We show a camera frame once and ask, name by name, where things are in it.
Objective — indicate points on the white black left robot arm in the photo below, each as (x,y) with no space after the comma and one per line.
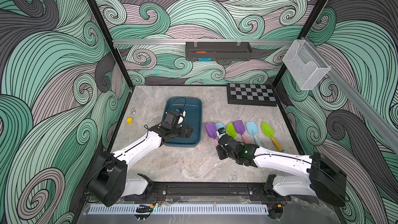
(108,179)

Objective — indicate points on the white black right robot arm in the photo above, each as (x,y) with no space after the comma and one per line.
(314,175)

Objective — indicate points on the black wall shelf tray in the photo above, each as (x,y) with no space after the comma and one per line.
(220,52)

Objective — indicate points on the aluminium back rail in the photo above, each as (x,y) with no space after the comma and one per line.
(255,42)

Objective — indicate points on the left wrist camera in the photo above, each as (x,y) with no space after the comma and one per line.
(181,113)

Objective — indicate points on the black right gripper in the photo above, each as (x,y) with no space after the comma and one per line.
(222,154)

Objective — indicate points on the black white chessboard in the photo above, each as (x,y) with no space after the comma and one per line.
(248,94)

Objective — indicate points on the light blue shovel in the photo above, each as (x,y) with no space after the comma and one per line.
(219,125)
(252,129)

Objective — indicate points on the aluminium rail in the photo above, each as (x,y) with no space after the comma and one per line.
(255,42)
(340,72)

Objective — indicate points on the aluminium right rail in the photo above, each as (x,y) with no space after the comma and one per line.
(340,72)

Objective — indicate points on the green shovel yellow handle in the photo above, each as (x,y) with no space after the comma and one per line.
(269,132)

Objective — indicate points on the purple shovel pink handle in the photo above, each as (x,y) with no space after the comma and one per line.
(211,131)
(240,129)

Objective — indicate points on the dark teal storage box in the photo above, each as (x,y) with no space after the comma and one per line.
(193,117)

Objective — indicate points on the white perforated strip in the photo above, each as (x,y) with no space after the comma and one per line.
(183,209)

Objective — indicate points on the clear acrylic wall holder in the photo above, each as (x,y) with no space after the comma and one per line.
(305,64)

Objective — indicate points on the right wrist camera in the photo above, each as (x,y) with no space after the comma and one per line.
(221,132)

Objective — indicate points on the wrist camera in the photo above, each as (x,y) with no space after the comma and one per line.
(221,132)
(181,113)

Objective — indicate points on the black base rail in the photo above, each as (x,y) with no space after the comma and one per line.
(173,191)

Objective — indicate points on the green shovel brown handle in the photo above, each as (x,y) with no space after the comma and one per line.
(230,130)

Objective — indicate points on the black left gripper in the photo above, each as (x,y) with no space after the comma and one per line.
(185,131)

